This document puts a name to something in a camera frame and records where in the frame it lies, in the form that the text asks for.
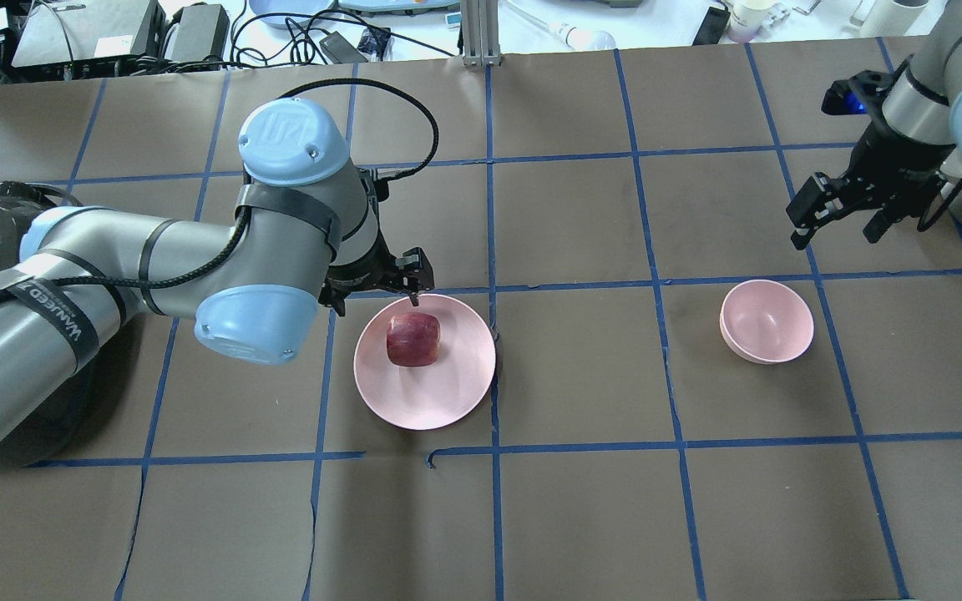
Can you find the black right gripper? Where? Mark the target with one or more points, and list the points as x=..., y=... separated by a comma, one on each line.
x=892, y=159

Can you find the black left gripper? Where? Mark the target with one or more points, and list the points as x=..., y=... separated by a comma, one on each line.
x=362, y=271

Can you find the red apple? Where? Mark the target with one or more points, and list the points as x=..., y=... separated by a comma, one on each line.
x=413, y=339

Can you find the pink bowl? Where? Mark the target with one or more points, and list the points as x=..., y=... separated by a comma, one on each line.
x=765, y=322

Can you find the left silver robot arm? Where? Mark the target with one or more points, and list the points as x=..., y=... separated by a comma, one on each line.
x=306, y=234

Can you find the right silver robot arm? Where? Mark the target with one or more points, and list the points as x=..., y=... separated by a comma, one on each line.
x=921, y=100

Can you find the pink plate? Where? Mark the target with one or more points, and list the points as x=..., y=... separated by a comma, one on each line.
x=427, y=397

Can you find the white paper cup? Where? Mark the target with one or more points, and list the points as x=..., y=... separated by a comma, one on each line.
x=888, y=18

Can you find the white purple cup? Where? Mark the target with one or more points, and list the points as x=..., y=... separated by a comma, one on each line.
x=746, y=18

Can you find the light bulb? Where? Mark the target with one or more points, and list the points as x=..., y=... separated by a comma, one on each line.
x=572, y=37

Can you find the aluminium frame post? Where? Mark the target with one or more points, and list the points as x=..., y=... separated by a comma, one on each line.
x=479, y=33

